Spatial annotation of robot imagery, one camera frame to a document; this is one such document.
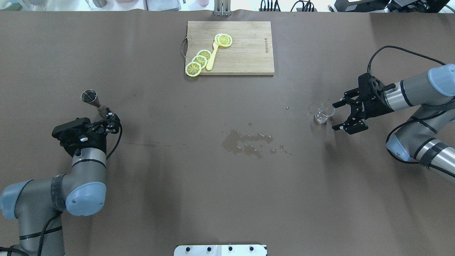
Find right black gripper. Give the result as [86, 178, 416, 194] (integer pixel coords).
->
[332, 88, 394, 135]

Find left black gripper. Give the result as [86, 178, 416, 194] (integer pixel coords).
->
[76, 109, 121, 157]

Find small clear glass beaker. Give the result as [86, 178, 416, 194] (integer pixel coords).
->
[314, 103, 335, 124]

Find steel measuring jigger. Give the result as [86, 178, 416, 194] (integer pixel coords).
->
[81, 89, 111, 118]

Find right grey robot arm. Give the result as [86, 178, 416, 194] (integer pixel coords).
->
[332, 64, 455, 184]

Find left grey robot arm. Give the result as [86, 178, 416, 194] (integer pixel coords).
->
[1, 107, 123, 256]

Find lemon slice front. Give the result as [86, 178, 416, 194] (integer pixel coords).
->
[184, 62, 203, 77]

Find lemon slice middle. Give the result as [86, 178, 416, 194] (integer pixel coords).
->
[192, 55, 208, 69]

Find yellow plastic spoon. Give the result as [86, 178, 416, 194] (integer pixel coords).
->
[206, 39, 219, 71]

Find bamboo cutting board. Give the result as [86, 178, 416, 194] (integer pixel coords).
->
[185, 21, 275, 76]

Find lemon slice back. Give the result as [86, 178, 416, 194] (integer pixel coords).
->
[197, 49, 212, 60]

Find spilled liquid puddle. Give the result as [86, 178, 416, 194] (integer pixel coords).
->
[218, 124, 301, 159]

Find lemon slice on spoon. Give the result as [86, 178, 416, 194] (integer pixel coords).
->
[214, 33, 233, 47]

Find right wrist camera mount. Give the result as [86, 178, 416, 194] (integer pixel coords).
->
[358, 73, 396, 100]

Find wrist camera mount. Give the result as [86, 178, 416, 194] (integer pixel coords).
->
[52, 118, 91, 157]
[358, 73, 396, 100]

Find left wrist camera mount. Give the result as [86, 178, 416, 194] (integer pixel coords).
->
[52, 118, 91, 157]

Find aluminium frame post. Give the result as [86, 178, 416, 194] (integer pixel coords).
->
[214, 0, 232, 17]

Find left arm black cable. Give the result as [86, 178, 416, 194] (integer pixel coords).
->
[0, 114, 123, 256]

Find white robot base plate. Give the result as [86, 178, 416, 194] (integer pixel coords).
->
[173, 244, 268, 256]

